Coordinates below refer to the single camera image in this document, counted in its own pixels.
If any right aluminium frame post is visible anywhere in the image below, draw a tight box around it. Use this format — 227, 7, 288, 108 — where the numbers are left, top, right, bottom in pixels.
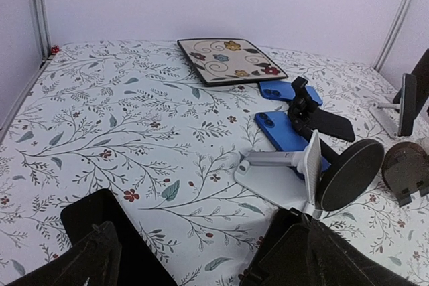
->
372, 0, 412, 73

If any round wooden base phone stand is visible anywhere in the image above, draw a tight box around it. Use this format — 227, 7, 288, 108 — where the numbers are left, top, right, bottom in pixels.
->
381, 141, 428, 207

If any blue phone near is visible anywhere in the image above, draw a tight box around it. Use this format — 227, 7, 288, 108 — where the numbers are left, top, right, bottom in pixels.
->
253, 111, 332, 173

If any dark brown cylinder cup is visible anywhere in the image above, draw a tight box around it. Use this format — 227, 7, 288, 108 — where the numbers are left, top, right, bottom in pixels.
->
411, 49, 428, 111

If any aluminium frame post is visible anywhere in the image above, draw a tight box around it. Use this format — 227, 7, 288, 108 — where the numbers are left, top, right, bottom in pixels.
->
372, 0, 412, 73
29, 0, 51, 61

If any blue phone far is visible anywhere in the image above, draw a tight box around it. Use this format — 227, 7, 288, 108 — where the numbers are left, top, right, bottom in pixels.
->
259, 80, 323, 106

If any black gooseneck round-base phone stand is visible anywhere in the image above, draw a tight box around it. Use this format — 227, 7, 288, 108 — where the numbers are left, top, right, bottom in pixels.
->
288, 77, 385, 211

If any small red clip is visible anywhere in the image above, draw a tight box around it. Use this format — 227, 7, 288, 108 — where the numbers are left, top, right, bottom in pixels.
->
51, 46, 60, 54

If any black wedge phone stand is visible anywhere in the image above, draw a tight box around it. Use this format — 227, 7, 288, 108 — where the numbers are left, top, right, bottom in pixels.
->
240, 209, 326, 285

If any square floral ceramic plate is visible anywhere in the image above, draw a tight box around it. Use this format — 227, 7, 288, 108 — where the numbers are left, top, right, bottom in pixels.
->
177, 38, 288, 87

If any left aluminium frame post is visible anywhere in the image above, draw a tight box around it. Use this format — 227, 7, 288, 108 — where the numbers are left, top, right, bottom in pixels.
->
29, 0, 51, 61

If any black phone front edge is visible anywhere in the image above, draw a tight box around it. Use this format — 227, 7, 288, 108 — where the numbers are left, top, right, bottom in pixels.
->
60, 188, 176, 285

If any black phone on gooseneck stand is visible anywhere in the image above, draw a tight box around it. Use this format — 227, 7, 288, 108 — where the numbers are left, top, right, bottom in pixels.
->
308, 109, 355, 143

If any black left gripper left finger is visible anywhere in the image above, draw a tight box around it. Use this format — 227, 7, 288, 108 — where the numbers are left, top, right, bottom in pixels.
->
10, 221, 122, 285

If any blue phone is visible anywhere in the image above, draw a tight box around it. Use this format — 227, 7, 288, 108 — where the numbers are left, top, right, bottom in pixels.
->
253, 111, 332, 173
259, 80, 323, 106

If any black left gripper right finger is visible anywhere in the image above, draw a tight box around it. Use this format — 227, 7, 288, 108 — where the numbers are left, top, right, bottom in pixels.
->
309, 222, 414, 285

